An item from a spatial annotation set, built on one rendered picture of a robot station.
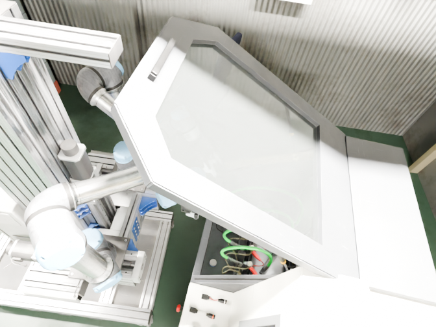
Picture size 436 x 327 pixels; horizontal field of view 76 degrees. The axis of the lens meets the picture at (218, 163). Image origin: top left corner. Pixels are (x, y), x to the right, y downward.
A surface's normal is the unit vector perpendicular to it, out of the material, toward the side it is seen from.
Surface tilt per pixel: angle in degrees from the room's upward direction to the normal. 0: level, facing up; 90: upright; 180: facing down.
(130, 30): 90
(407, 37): 90
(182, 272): 0
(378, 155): 0
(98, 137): 0
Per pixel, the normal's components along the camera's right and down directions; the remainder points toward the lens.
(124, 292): 0.10, -0.59
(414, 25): -0.11, 0.79
